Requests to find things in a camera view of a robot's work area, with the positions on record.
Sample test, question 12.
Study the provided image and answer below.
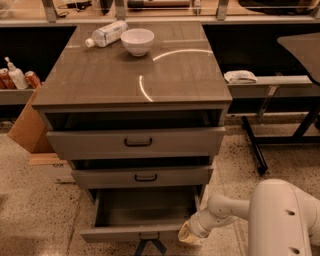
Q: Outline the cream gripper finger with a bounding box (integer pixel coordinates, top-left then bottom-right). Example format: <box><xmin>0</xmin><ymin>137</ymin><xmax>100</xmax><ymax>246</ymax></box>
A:
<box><xmin>178</xmin><ymin>221</ymin><xmax>199</xmax><ymax>244</ymax></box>

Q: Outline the grey bottom drawer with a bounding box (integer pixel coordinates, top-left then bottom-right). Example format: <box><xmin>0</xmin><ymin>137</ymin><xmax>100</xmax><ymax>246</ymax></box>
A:
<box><xmin>81</xmin><ymin>186</ymin><xmax>200</xmax><ymax>243</ymax></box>

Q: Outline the grey drawer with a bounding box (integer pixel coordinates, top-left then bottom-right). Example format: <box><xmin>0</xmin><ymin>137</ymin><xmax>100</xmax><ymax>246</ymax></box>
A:
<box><xmin>71</xmin><ymin>166</ymin><xmax>213</xmax><ymax>189</ymax></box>
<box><xmin>81</xmin><ymin>186</ymin><xmax>200</xmax><ymax>243</ymax></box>
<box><xmin>47</xmin><ymin>127</ymin><xmax>225</xmax><ymax>160</ymax></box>

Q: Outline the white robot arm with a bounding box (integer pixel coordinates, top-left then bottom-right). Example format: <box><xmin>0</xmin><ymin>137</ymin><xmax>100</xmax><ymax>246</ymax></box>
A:
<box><xmin>178</xmin><ymin>179</ymin><xmax>320</xmax><ymax>256</ymax></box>

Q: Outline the grey middle drawer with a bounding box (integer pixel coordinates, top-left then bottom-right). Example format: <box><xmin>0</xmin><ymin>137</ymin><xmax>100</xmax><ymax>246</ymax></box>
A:
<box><xmin>71</xmin><ymin>166</ymin><xmax>213</xmax><ymax>189</ymax></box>

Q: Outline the grey top drawer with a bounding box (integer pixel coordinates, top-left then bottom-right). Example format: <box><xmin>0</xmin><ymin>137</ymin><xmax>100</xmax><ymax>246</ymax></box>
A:
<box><xmin>47</xmin><ymin>127</ymin><xmax>225</xmax><ymax>160</ymax></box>

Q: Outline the grey drawer cabinet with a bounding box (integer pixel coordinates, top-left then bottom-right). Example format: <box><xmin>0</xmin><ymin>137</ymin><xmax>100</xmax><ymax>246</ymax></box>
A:
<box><xmin>32</xmin><ymin>21</ymin><xmax>233</xmax><ymax>201</ymax></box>

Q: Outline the folded white cloth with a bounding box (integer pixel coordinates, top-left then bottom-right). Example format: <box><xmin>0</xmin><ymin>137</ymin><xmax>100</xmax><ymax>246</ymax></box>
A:
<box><xmin>224</xmin><ymin>70</ymin><xmax>257</xmax><ymax>84</ymax></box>

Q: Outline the white flat cardboard box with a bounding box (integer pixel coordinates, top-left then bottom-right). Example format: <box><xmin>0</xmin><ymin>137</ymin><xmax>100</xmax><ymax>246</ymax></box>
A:
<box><xmin>29</xmin><ymin>153</ymin><xmax>74</xmax><ymax>183</ymax></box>

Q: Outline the brown cardboard box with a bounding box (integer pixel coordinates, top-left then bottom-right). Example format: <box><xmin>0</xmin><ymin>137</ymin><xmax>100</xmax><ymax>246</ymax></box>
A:
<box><xmin>8</xmin><ymin>88</ymin><xmax>54</xmax><ymax>154</ymax></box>

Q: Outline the white ceramic bowl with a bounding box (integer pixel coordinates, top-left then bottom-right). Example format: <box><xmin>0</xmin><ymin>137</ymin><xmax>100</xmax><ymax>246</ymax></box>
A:
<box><xmin>121</xmin><ymin>28</ymin><xmax>155</xmax><ymax>57</ymax></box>

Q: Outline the dark round side table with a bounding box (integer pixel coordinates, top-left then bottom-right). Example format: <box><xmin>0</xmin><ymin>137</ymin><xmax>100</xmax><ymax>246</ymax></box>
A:
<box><xmin>277</xmin><ymin>32</ymin><xmax>320</xmax><ymax>85</ymax></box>

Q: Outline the clear plastic water bottle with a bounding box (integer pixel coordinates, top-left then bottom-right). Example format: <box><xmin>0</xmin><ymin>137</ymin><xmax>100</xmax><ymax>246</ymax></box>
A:
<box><xmin>85</xmin><ymin>20</ymin><xmax>128</xmax><ymax>48</ymax></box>

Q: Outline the red soda can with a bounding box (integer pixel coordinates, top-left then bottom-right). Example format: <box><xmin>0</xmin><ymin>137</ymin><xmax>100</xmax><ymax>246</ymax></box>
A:
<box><xmin>25</xmin><ymin>71</ymin><xmax>42</xmax><ymax>88</ymax></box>

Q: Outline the white pump dispenser bottle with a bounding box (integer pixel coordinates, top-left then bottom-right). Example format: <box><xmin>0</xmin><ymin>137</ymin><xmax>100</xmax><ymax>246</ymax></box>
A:
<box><xmin>5</xmin><ymin>57</ymin><xmax>29</xmax><ymax>90</ymax></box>

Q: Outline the red can at edge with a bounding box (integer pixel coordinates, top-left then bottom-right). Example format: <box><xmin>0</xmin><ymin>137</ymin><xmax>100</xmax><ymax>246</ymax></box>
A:
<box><xmin>0</xmin><ymin>68</ymin><xmax>16</xmax><ymax>89</ymax></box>

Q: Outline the black metal table frame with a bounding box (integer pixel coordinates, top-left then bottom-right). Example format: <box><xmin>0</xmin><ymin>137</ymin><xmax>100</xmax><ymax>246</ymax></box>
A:
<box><xmin>241</xmin><ymin>85</ymin><xmax>320</xmax><ymax>175</ymax></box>

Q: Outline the grey shelf rail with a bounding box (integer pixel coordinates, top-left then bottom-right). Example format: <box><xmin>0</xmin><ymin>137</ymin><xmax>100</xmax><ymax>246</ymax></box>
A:
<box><xmin>228</xmin><ymin>75</ymin><xmax>320</xmax><ymax>99</ymax></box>

